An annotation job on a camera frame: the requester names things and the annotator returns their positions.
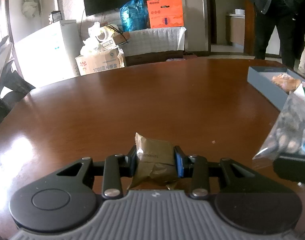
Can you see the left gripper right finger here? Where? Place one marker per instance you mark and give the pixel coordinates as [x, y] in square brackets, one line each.
[196, 168]

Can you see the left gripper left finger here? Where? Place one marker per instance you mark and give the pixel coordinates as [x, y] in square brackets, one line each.
[116, 167]

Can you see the olive brown snack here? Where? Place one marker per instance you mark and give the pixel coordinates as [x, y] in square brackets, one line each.
[155, 162]

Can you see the yellow nut snack bag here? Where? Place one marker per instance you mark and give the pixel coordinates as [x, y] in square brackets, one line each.
[286, 82]

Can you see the grey shallow box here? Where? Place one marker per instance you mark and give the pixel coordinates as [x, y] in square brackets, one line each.
[261, 79]

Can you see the brown cardboard box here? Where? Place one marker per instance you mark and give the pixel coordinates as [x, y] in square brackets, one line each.
[101, 61]

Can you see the white cloth covered cabinet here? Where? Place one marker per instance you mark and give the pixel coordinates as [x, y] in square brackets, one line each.
[155, 41]

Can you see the white chest freezer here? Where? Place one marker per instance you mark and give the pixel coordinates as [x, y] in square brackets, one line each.
[48, 55]

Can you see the small box with tape rolls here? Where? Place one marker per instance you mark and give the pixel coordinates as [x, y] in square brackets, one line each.
[102, 38]

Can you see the blue plastic bag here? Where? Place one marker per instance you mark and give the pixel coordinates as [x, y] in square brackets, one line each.
[134, 15]

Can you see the orange cardboard box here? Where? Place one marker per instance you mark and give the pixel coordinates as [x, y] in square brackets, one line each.
[165, 13]

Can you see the person in white hoodie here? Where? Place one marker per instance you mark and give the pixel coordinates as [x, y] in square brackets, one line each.
[275, 14]

